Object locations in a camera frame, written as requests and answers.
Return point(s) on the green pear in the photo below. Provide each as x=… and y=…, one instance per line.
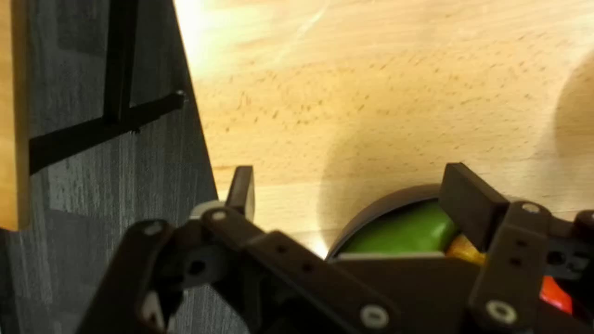
x=421, y=227

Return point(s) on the far black bowl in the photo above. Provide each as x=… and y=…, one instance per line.
x=384, y=205

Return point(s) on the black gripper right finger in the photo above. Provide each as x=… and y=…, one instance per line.
x=522, y=244

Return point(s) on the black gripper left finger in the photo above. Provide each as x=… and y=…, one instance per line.
x=156, y=264

